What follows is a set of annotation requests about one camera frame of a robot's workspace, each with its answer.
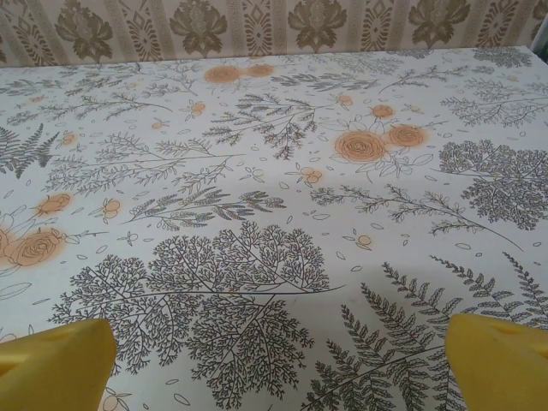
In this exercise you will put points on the right gripper yellow-padded left finger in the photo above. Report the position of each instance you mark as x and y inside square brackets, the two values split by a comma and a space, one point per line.
[51, 368]

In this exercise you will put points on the right gripper yellow-padded right finger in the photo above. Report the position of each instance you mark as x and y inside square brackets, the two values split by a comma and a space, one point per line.
[501, 368]

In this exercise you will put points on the floral patterned tablecloth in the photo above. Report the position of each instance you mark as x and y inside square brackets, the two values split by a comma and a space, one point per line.
[274, 192]

